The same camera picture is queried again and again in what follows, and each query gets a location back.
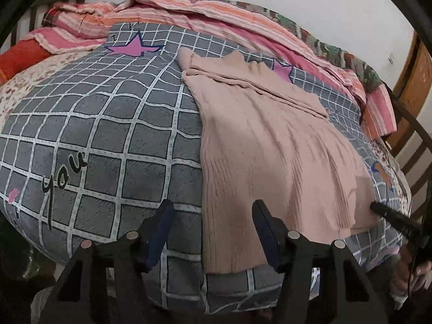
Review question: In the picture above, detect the pink knit sweater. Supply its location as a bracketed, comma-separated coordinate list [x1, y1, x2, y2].
[177, 48, 378, 274]

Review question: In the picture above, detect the right hand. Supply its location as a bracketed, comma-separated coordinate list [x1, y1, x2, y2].
[390, 256, 431, 297]

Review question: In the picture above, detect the grey checked star quilt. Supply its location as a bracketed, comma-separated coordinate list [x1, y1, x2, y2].
[1, 23, 402, 314]

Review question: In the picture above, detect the floral bed sheet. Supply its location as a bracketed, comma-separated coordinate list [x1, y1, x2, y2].
[0, 51, 89, 128]

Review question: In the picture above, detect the red pillow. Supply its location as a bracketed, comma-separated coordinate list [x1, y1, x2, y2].
[0, 39, 52, 85]

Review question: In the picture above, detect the pink orange striped blanket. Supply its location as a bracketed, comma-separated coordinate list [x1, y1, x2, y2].
[25, 0, 397, 140]

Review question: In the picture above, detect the dark wooden headboard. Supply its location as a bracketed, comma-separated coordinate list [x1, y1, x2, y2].
[3, 0, 85, 48]

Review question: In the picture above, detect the white wall switch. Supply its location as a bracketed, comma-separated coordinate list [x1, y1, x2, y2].
[388, 53, 395, 65]

